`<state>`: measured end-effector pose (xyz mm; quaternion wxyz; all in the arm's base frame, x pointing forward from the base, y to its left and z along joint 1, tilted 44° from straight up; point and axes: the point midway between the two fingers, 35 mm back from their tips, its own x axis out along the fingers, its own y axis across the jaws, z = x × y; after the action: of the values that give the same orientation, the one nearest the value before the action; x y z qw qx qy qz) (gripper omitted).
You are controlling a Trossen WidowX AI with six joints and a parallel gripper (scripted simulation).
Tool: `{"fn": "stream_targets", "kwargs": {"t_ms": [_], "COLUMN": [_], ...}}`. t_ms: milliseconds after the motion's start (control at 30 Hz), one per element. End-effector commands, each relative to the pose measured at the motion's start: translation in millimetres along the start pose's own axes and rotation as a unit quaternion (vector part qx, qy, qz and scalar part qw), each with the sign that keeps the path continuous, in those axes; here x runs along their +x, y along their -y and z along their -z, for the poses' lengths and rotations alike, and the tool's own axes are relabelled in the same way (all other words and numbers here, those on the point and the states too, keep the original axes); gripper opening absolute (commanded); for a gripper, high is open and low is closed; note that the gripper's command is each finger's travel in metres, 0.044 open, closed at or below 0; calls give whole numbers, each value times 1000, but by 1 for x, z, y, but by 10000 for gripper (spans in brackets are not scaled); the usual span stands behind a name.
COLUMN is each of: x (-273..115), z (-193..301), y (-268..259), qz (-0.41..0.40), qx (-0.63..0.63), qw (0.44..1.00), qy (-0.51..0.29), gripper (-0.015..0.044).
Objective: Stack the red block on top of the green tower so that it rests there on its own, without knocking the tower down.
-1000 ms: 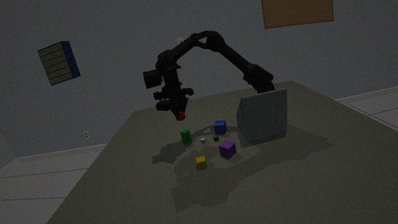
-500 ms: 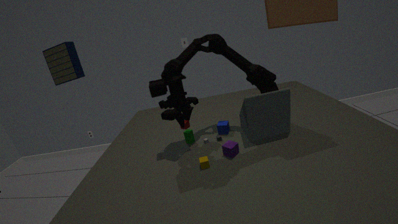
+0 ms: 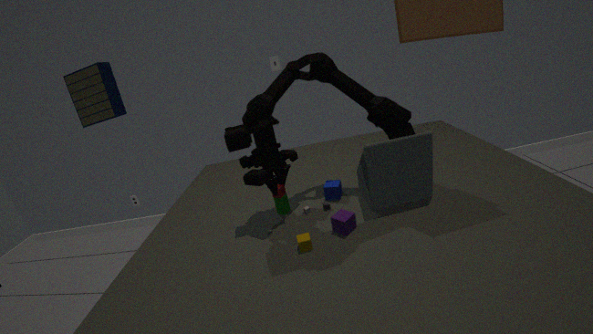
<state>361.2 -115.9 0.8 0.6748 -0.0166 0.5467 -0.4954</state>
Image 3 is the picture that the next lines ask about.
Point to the red block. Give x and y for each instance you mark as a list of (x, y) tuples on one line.
[(281, 191)]

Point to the yellow block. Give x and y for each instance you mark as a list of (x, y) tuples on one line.
[(304, 242)]

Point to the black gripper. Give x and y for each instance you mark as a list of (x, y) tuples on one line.
[(272, 161)]

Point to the blue block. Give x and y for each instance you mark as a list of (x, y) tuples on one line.
[(333, 190)]

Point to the green block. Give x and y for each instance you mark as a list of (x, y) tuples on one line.
[(281, 201), (283, 210)]

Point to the purple cube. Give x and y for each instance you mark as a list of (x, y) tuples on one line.
[(343, 222)]

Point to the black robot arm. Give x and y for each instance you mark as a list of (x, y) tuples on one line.
[(383, 112)]

